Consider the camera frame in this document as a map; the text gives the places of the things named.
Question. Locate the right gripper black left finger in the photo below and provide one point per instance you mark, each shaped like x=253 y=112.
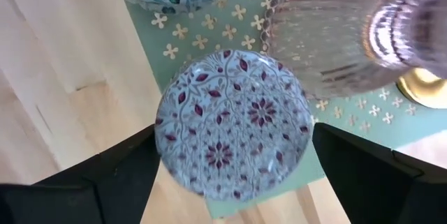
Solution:
x=87 y=196

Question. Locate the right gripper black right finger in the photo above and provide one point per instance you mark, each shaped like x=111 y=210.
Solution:
x=377 y=189

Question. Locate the pink ribbed glass candle holder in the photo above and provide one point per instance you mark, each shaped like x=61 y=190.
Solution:
x=331 y=35

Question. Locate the purple flower patterned round tin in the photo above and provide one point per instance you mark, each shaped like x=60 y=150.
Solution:
x=230 y=123

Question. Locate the green perforated metal shelf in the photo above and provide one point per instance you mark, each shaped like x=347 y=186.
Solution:
x=405 y=128

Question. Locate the tallest brass candlestick holder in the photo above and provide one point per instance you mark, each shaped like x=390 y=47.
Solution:
x=426 y=88

